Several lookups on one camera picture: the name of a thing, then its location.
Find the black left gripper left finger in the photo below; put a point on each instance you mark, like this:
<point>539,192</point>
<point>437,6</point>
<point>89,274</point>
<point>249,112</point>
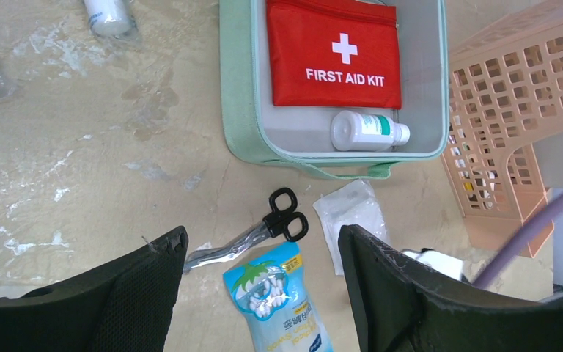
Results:
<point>123,305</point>

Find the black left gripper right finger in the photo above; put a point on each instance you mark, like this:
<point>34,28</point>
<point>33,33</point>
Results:
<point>400,304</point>

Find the blue wet wipes packet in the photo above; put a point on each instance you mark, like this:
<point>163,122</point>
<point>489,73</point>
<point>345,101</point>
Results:
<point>270,293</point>

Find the white bottle green label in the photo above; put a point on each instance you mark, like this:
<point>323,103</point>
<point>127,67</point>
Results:
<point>354,131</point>

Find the red first aid pouch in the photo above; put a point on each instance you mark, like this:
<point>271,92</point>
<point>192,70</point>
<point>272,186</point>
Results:
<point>334,53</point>

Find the white gauze packets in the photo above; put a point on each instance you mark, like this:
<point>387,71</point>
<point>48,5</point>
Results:
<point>354,203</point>

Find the mint green open case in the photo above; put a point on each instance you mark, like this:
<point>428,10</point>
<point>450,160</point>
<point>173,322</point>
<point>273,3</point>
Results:
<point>258,132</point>

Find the peach plastic file organizer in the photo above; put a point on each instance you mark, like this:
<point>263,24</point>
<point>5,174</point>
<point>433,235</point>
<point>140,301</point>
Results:
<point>505,93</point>

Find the small white blue tube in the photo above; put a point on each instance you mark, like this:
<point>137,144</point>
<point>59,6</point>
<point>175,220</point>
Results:
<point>109,18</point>

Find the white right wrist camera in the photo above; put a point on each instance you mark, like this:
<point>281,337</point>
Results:
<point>443,263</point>

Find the black handled scissors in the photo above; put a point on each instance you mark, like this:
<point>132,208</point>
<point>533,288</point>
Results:
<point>283,219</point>

